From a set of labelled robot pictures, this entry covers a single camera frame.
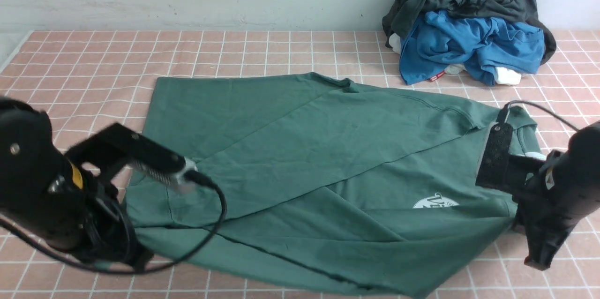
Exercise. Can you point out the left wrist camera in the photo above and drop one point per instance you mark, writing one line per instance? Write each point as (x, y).
(117, 146)

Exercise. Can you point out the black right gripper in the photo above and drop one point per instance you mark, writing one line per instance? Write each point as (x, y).
(567, 189)

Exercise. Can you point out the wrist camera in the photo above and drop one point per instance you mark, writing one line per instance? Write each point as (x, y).
(117, 146)
(500, 170)

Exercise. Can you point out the green long-sleeved shirt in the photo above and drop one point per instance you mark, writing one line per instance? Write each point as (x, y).
(333, 186)

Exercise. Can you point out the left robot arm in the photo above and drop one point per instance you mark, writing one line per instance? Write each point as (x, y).
(29, 163)

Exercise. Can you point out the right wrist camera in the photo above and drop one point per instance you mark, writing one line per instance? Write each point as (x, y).
(500, 170)

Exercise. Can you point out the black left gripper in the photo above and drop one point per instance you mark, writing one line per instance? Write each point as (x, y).
(88, 221)

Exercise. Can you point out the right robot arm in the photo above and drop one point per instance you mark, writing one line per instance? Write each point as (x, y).
(585, 140)

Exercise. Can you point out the blue shirt in pile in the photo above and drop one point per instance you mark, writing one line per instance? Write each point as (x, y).
(481, 44)

